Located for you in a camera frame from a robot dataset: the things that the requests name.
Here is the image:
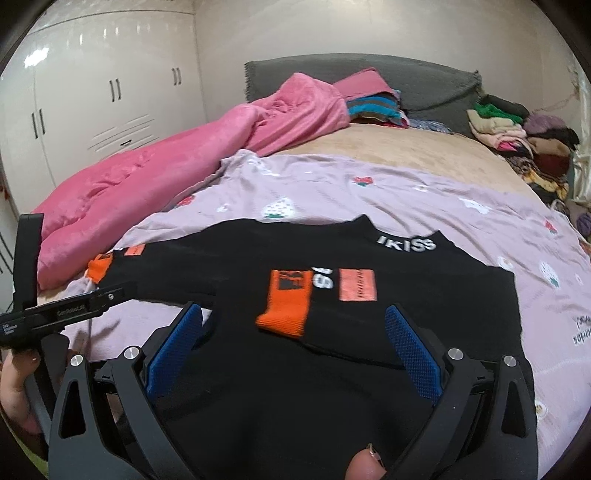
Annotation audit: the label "pile of folded clothes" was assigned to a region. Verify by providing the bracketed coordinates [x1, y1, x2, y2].
[467, 94, 580, 206]

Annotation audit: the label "right hand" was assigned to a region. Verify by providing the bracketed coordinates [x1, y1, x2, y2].
[345, 443, 387, 480]

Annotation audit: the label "black sweater orange cuffs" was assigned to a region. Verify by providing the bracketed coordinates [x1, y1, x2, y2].
[87, 216, 534, 479]

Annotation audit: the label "beige mattress pad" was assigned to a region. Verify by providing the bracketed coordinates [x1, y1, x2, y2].
[271, 121, 541, 202]

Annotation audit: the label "striped folded clothes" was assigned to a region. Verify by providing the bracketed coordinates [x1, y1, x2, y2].
[346, 92, 410, 128]

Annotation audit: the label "left hand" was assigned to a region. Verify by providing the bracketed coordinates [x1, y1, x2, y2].
[1, 350, 41, 440]

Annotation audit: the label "white wardrobe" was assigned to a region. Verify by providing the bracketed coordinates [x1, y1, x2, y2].
[1, 1, 206, 213]

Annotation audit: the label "grey headboard cover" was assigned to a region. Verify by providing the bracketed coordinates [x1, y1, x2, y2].
[245, 53, 482, 137]

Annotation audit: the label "pink fleece blanket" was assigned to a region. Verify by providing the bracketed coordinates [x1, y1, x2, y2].
[36, 68, 391, 290]

